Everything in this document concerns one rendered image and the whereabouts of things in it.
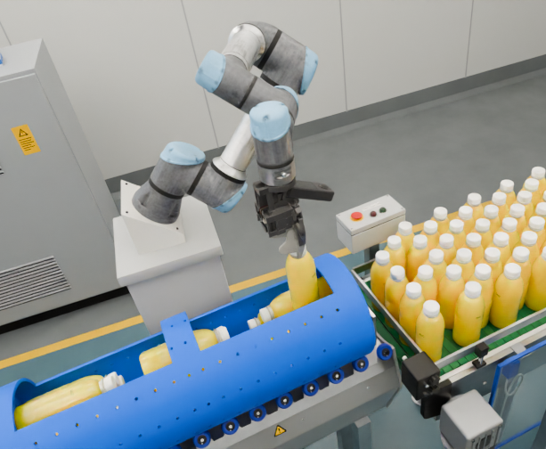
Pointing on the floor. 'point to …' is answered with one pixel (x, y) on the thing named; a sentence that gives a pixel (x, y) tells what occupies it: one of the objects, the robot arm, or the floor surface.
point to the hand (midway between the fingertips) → (297, 247)
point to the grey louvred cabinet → (35, 200)
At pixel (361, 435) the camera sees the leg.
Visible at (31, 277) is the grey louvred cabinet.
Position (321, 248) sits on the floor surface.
